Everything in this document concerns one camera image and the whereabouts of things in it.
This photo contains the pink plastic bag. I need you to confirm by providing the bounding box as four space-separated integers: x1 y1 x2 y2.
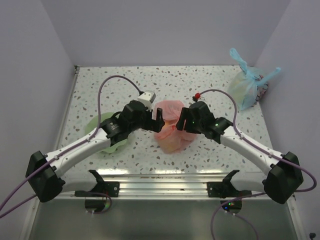
154 100 197 154

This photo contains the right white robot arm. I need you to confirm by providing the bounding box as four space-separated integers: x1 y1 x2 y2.
176 101 303 204

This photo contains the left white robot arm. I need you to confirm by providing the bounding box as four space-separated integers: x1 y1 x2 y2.
26 100 165 203

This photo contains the orange fruit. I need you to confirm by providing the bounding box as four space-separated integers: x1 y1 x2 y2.
162 119 177 131

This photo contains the blue knotted plastic bag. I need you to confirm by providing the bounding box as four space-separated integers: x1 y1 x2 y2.
227 48 281 110

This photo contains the green plastic plate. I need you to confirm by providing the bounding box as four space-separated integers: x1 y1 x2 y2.
84 111 130 154

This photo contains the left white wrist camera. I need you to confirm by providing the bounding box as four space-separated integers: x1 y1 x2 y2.
137 91 156 112

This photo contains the aluminium mounting rail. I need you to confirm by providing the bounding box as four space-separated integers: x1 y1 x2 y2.
32 174 296 200

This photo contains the right black base bracket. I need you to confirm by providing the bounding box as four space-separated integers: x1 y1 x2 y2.
206 170 240 199

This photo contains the black base bracket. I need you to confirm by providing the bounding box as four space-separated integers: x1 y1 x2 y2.
206 170 240 199
74 170 120 198

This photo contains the left black base bracket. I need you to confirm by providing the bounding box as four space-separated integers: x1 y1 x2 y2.
74 170 120 198

